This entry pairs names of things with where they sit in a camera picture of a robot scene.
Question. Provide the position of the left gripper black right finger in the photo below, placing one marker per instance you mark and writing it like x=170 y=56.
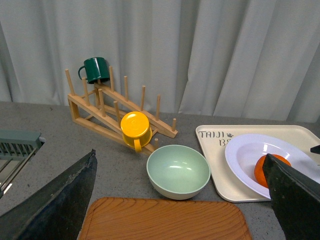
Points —
x=295 y=200

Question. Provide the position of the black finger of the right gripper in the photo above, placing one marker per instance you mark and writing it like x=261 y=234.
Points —
x=315 y=149

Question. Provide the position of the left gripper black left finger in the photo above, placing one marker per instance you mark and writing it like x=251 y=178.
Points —
x=57 y=210

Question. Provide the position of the white ridged plate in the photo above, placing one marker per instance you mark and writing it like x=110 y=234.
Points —
x=243 y=152

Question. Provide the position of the wooden cutting board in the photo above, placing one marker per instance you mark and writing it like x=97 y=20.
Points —
x=116 y=218

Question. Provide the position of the grey-green dish rack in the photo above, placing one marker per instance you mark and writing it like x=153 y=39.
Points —
x=17 y=147

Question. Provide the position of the beige bear tray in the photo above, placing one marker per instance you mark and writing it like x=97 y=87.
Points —
x=214 y=138

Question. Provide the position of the grey curtain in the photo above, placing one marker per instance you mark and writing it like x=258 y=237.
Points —
x=257 y=59

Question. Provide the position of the wooden drying rack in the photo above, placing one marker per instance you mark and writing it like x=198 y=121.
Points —
x=102 y=109

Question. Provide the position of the yellow mug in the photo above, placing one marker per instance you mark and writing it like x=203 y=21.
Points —
x=136 y=130

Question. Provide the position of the green bowl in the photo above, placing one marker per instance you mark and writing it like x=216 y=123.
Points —
x=178 y=172

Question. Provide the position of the dark green mug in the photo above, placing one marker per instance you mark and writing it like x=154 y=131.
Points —
x=96 y=68

